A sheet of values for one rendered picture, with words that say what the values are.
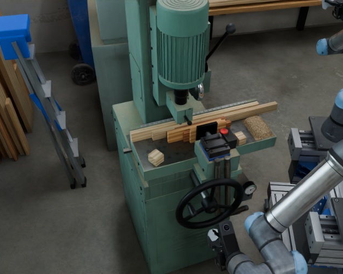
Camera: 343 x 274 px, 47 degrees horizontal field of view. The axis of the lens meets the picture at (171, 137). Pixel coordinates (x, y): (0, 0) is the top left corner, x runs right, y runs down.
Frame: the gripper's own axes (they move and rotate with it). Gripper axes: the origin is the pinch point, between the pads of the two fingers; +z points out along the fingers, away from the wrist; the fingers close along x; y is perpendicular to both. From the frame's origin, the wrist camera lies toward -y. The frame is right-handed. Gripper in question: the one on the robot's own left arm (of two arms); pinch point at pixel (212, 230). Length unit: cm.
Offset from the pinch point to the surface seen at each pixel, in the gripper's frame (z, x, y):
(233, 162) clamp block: 19.1, 19.0, -15.1
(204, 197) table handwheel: 20.3, 5.5, -3.3
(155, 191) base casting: 35.9, -10.7, -4.3
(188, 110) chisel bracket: 30.6, 7.2, -36.8
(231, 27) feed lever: 7, 19, -66
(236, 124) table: 40, 31, -24
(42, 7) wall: 269, -39, -107
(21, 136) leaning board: 167, -72, -15
